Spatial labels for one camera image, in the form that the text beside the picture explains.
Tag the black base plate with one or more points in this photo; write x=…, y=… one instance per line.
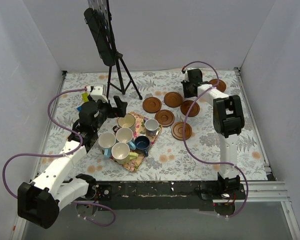
x=163, y=195

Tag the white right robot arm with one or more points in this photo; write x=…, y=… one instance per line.
x=228, y=122

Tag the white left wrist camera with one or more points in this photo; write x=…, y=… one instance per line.
x=98, y=92

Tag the floral table cloth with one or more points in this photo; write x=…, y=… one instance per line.
x=169, y=159

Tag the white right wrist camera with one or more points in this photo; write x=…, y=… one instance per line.
x=186, y=78

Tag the dark blue mug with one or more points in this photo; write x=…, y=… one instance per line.
x=143, y=145

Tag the colourful toy blocks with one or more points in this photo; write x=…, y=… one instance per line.
x=84, y=100

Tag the brown wooden coaster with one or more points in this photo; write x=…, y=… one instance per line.
x=173, y=99
x=185, y=106
x=152, y=105
x=177, y=130
x=221, y=84
x=165, y=117

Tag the black tripod stand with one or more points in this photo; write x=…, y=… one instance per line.
x=118, y=57

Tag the cream enamel mug dark rim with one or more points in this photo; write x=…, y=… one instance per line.
x=128, y=121

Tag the small grey patterned cup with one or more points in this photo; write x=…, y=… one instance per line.
x=151, y=126

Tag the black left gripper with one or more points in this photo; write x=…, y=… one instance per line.
x=115, y=107

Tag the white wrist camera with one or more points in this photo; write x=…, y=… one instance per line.
x=186, y=78
x=98, y=92

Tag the white mug green handle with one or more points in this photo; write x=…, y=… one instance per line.
x=122, y=154

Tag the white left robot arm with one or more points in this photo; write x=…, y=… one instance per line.
x=41, y=200

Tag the white mug blue handle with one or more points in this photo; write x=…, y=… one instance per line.
x=126, y=135

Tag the floral serving tray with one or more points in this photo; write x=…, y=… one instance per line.
x=134, y=165

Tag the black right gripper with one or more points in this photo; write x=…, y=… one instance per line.
x=186, y=88

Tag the white mug light blue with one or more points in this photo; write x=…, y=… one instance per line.
x=106, y=141

